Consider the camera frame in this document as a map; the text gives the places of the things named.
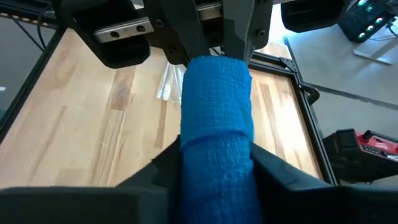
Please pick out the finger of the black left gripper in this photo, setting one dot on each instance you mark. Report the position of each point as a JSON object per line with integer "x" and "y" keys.
{"x": 177, "y": 28}
{"x": 245, "y": 25}

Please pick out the white stand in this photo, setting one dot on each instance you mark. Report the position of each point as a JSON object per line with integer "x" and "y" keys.
{"x": 376, "y": 51}

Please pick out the blue elastic bandage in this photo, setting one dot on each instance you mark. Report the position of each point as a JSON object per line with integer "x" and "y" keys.
{"x": 217, "y": 124}

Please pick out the black aluminium table frame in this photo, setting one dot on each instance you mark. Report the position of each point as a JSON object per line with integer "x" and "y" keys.
{"x": 31, "y": 80}

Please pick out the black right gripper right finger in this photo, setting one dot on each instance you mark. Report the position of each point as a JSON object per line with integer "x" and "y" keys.
{"x": 311, "y": 205}

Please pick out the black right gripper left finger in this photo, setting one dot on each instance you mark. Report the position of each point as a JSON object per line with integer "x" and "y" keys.
{"x": 93, "y": 205}

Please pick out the clear plastic bag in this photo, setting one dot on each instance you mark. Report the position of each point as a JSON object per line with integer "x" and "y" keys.
{"x": 169, "y": 87}

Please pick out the black box with glowing lights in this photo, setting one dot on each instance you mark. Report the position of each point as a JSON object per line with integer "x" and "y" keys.
{"x": 357, "y": 21}

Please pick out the red and black case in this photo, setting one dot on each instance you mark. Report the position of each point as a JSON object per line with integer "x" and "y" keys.
{"x": 351, "y": 155}

